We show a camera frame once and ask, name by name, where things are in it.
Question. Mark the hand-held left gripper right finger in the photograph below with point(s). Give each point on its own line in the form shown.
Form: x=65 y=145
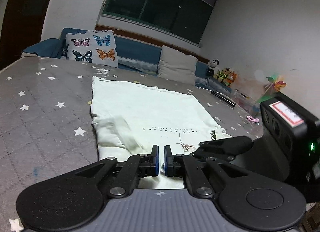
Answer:
x=165 y=159

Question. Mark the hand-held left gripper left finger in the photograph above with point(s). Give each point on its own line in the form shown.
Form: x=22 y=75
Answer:
x=156 y=159

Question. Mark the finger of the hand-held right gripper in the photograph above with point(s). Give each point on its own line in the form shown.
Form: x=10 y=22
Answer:
x=225 y=142
x=225 y=153

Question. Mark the pale green garment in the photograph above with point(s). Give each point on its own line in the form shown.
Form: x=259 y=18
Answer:
x=150 y=107

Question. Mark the clear plastic toy box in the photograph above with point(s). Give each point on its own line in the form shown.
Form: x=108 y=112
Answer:
x=243 y=103

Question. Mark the black remote control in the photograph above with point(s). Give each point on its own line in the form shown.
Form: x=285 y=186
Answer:
x=223 y=98

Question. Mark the colourful paper pinwheel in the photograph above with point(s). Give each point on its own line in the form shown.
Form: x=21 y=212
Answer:
x=277 y=84

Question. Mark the orange plush toy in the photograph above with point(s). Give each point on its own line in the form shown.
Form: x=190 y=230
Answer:
x=233 y=77

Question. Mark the bear plush toy green vest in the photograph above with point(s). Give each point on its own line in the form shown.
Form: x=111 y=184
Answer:
x=223 y=75

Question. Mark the panda plush toy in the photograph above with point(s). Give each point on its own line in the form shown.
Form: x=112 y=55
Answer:
x=213 y=64

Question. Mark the plain grey pillow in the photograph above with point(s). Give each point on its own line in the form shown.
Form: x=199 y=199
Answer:
x=176 y=65

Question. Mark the blue sofa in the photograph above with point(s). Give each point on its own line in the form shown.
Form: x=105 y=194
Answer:
x=140 y=53

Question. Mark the grey star-print tablecloth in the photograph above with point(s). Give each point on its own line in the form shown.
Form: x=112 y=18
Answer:
x=45 y=122

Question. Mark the butterfly print pillow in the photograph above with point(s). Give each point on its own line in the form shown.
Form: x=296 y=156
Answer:
x=92 y=47

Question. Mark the dark window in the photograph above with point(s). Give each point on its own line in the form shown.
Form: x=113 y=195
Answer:
x=162 y=4

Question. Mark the brown wooden door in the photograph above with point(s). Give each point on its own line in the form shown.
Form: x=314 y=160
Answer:
x=25 y=22

